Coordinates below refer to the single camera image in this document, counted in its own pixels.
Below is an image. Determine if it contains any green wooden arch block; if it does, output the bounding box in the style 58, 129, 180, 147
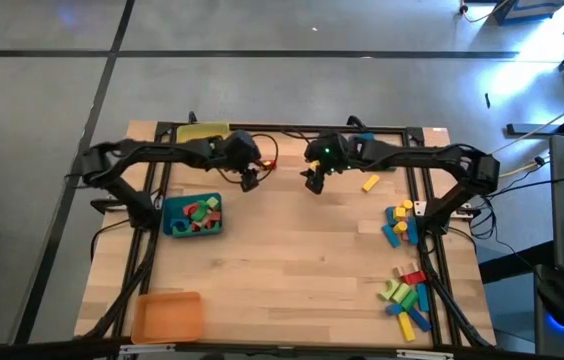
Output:
191, 201, 212, 225

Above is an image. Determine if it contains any black mouse with light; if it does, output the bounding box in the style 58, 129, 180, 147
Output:
536, 276, 564, 330

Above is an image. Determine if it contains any blue box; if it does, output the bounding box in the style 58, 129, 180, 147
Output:
490, 0, 564, 27

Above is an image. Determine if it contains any teal plastic bin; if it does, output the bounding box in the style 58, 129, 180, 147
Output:
162, 192, 225, 239

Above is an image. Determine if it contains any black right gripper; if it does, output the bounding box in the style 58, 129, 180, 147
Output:
300, 130, 363, 196

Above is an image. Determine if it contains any yellow translucent plastic bin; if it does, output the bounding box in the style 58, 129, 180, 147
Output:
175, 121, 232, 144

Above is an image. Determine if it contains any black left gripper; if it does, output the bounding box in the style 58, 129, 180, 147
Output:
209, 128, 263, 193

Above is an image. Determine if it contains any light green arch block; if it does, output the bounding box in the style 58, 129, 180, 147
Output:
377, 279, 401, 302

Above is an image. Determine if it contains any black front bar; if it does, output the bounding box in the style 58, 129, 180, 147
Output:
0, 337, 564, 360

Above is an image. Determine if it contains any black floor beam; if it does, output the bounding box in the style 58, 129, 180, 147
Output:
505, 97, 564, 140

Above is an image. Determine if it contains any long yellow wooden block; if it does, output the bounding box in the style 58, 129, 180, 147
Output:
361, 173, 382, 193
396, 311, 417, 343

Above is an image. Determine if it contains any orange plastic bin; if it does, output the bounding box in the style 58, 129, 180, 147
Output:
130, 291, 205, 346

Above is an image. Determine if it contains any light green wooden block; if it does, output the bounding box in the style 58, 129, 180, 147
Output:
391, 282, 413, 305

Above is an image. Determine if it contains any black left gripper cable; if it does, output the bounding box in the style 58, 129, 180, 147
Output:
215, 131, 280, 186

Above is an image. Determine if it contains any silver bracket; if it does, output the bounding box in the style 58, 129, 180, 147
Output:
395, 348, 457, 360
118, 343, 177, 358

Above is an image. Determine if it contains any black cable bundle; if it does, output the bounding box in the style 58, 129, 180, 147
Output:
81, 219, 161, 342
419, 239, 496, 350

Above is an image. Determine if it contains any black table frame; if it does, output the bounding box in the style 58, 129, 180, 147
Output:
114, 121, 463, 349

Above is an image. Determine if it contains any dark blue long block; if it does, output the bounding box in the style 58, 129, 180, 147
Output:
407, 306, 434, 333

